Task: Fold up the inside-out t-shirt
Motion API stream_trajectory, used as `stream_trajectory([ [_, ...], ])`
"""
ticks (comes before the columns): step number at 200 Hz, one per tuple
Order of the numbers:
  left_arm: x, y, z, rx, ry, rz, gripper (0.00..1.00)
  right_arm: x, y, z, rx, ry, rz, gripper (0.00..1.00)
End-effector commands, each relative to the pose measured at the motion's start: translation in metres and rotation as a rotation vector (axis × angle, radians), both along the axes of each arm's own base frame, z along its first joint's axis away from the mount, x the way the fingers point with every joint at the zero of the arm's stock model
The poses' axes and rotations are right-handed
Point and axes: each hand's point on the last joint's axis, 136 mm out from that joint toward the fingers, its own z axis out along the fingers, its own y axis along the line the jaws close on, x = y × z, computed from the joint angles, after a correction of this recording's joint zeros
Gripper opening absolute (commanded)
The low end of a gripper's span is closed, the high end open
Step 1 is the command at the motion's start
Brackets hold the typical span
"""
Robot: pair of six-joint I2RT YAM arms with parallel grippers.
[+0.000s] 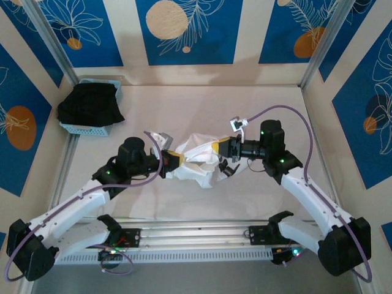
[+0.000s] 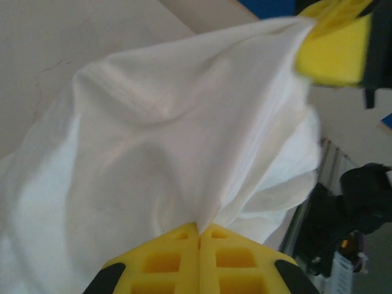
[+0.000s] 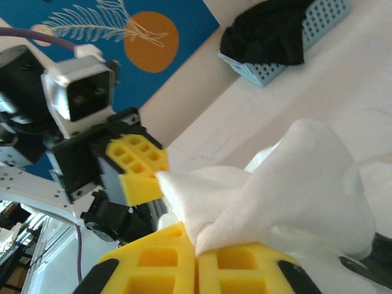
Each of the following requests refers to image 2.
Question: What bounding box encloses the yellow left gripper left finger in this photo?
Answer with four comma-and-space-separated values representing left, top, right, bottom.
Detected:
81, 222, 202, 294

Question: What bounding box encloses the white t-shirt with black print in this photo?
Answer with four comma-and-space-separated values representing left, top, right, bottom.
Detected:
0, 13, 322, 294

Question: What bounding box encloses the aluminium rail frame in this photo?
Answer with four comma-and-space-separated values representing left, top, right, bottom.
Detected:
281, 137, 342, 267

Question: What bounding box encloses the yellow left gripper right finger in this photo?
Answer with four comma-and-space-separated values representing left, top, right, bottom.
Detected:
199, 222, 320, 294

